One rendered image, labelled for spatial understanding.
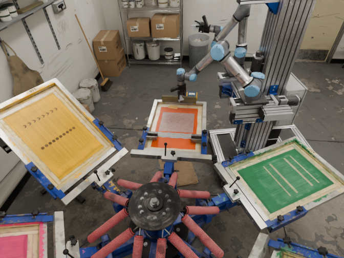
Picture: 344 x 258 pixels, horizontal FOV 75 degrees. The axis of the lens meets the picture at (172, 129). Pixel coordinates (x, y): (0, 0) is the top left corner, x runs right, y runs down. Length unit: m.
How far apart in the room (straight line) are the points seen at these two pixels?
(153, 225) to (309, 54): 5.48
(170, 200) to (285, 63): 1.62
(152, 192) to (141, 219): 0.17
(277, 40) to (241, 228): 1.90
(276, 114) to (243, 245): 1.37
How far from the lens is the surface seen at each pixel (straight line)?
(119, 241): 1.39
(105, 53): 5.04
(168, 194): 1.37
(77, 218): 3.00
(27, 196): 3.47
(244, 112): 2.25
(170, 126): 2.28
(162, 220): 1.29
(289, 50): 2.30
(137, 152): 1.95
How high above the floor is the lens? 2.47
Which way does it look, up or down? 43 degrees down
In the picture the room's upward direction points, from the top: 3 degrees counter-clockwise
